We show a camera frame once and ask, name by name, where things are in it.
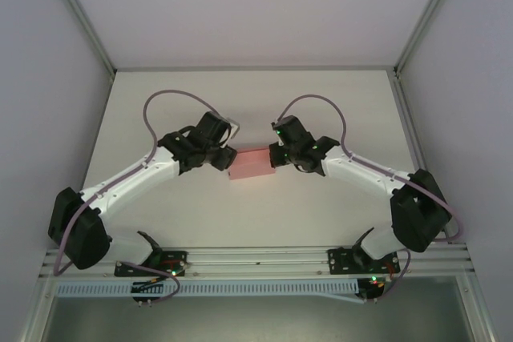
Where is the pink cardboard box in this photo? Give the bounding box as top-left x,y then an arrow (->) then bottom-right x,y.
226,147 -> 278,183

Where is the aluminium back rail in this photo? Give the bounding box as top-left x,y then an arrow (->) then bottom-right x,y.
114,64 -> 398,74

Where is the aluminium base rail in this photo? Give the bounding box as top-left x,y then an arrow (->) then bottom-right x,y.
39,242 -> 475,279

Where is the aluminium side rail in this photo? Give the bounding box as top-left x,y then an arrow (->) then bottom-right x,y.
390,71 -> 468,245

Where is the white slotted cable duct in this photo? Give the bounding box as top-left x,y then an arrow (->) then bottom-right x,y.
53,280 -> 362,301

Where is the aluminium frame post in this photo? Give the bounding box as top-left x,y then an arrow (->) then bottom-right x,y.
456,276 -> 496,342
22,277 -> 55,342
50,0 -> 118,77
392,0 -> 466,77

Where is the aluminium lower frame post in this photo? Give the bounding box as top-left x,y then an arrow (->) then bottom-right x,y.
22,277 -> 55,342
456,276 -> 496,342

